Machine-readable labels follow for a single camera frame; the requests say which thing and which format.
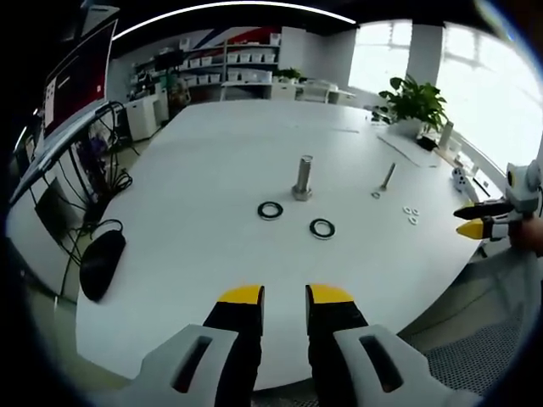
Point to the white storage shelf with bins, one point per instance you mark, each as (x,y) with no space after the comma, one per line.
(231,63)

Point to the large black washer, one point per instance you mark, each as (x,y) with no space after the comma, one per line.
(270,210)
(322,228)

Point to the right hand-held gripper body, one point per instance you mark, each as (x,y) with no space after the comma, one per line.
(524,186)

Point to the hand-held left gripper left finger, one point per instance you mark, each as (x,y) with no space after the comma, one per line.
(237,322)

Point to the black computer mouse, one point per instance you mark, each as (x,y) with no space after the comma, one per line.
(102,263)

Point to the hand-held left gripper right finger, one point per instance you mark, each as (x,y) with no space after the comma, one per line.
(335,322)

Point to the white cabinet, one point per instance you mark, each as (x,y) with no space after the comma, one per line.
(142,116)

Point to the large threaded stud bolt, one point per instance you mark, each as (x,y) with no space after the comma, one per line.
(303,180)

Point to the computer monitor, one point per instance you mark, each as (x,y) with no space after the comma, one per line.
(74,82)

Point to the white cylinder bottle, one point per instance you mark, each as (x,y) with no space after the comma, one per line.
(446,135)

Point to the person's right hand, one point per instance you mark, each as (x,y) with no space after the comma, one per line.
(528,235)

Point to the potted green plant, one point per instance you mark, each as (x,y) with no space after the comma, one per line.
(413,104)

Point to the small distant green plant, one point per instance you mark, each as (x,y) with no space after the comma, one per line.
(289,75)

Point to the slim threaded bolt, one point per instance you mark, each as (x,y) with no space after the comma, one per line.
(387,177)

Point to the white game controller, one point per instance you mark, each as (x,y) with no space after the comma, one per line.
(458,178)

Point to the grey mesh chair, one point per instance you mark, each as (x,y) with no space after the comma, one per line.
(479,330)

